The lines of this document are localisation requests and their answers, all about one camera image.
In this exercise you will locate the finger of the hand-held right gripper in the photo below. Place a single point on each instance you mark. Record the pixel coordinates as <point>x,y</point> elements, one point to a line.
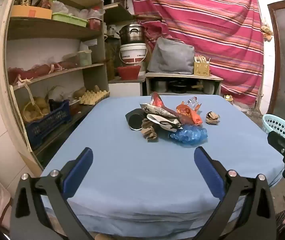
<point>280,141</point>

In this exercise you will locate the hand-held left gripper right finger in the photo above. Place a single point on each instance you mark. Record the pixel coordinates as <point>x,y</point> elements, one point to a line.
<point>208,172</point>

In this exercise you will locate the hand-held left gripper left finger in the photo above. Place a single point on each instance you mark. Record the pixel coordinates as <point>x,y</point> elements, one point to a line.
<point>78,172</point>

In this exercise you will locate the light blue plastic basket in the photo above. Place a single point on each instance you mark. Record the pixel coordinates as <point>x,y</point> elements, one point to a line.
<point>276,125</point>

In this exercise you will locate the blue plastic bag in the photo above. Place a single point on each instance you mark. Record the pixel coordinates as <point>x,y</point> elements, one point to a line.
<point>188,135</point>

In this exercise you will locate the paper ball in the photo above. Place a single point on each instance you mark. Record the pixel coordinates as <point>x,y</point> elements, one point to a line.
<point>212,118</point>

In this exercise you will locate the orange wrapper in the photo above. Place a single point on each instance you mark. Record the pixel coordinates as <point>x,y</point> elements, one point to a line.
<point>191,116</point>

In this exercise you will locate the maroon wrapper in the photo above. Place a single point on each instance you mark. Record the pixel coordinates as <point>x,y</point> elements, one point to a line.
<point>173,116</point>

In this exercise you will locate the white black printed wrapper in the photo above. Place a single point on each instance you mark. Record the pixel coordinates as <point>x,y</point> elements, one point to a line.
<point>162,123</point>

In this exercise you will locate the clear silver wrapper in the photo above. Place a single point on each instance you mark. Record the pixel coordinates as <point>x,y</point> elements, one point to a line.
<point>193,102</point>

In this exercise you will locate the brown cardboard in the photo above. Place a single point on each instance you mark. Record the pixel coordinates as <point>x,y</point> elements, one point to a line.
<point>148,131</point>

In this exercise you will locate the grey printed wrapper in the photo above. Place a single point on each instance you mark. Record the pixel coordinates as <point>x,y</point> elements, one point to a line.
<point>155,110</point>

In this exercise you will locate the red snack wrapper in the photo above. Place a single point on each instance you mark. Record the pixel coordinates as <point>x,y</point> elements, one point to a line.
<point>157,101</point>

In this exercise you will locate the blue tablecloth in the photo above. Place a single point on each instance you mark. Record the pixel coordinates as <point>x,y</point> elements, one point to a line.
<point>132,170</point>

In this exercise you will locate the blue plastic crate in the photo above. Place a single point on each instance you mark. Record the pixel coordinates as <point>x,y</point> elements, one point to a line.
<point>47,125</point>

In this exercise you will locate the yellow labelled plastic bottle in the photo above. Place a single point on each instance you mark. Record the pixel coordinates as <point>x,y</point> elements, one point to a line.
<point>228,98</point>

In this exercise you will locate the yellow egg carton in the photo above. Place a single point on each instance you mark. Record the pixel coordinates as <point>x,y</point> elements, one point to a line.
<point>92,97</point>

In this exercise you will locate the yellow wicker basket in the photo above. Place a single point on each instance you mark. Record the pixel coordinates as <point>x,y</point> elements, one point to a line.
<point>27,115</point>

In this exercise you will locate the heap of potatoes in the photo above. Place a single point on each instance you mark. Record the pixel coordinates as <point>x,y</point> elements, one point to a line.
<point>40,103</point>

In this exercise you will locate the loose brown potato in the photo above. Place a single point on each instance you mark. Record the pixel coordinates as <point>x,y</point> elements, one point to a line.
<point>96,89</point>
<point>79,92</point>

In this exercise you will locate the white container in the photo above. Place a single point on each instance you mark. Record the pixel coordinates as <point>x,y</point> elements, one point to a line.
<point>208,88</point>

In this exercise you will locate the black pan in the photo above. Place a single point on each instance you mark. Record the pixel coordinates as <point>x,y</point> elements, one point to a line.
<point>180,87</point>

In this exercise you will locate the white cabinet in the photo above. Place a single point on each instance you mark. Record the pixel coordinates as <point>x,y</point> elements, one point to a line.
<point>125,88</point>

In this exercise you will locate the small steel pot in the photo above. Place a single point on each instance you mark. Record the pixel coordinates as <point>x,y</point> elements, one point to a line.
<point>161,86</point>

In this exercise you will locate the wooden side table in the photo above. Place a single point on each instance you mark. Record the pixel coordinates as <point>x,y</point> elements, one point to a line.
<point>182,75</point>

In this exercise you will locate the yellow utensil holder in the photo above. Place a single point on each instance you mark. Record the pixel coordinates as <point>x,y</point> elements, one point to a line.
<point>202,70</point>

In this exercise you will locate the hanging garlic bunch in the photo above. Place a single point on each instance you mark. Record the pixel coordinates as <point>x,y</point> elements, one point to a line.
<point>267,31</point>

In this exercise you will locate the red net bag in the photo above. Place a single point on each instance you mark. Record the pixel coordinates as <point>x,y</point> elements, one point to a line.
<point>30,73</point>

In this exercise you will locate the red basin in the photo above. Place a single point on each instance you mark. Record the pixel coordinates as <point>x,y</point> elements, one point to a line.
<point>128,72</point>

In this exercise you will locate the clear plastic container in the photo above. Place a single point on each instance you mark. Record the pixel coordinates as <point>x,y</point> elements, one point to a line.
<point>85,58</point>

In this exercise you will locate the grey cushion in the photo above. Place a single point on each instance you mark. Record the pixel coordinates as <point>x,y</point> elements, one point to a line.
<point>172,57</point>

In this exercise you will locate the white plastic bucket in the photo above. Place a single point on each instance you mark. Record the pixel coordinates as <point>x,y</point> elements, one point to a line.
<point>132,52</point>

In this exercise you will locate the red striped cloth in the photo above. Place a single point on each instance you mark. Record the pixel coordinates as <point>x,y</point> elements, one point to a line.
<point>207,30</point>

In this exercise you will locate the white plastic jar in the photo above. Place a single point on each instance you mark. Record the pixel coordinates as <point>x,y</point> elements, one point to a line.
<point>110,30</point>

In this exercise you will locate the wooden shelf unit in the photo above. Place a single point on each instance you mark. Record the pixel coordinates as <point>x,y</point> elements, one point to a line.
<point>45,28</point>

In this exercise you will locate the large steel pot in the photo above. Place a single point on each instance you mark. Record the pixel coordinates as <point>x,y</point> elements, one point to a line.
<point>132,33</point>

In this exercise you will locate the small red basket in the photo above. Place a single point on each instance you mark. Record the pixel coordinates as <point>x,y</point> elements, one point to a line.
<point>94,23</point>

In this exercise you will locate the green plastic tray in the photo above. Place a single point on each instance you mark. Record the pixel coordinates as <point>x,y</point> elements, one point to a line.
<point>68,20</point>

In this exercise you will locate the clear plastic bags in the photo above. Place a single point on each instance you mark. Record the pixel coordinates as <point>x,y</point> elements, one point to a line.
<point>62,7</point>

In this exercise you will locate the orange box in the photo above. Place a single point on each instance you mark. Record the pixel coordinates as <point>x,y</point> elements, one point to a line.
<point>30,12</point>

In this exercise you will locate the dark wooden wall shelf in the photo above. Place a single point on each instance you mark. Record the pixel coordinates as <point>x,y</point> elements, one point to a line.
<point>117,12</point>

